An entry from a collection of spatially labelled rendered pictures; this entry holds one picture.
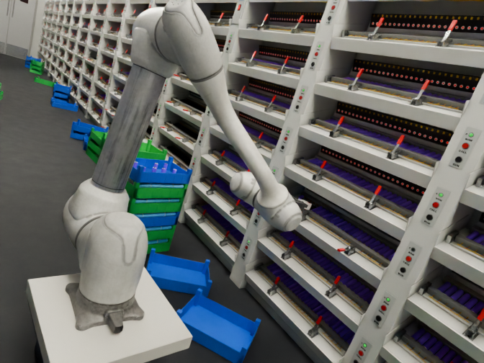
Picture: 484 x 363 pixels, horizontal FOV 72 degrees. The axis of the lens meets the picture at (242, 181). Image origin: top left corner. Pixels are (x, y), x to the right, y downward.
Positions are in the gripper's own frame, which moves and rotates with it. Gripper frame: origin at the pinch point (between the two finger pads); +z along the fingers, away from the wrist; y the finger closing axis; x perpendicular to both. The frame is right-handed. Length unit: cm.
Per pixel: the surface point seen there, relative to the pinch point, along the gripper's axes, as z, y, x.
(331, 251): 1.9, 20.6, -10.2
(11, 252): -85, -61, -71
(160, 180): -37, -54, -21
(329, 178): 4.4, 2.4, 14.5
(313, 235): 1.2, 10.6, -9.0
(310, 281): 5.1, 16.8, -26.8
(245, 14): -11, -88, 77
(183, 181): -24, -55, -19
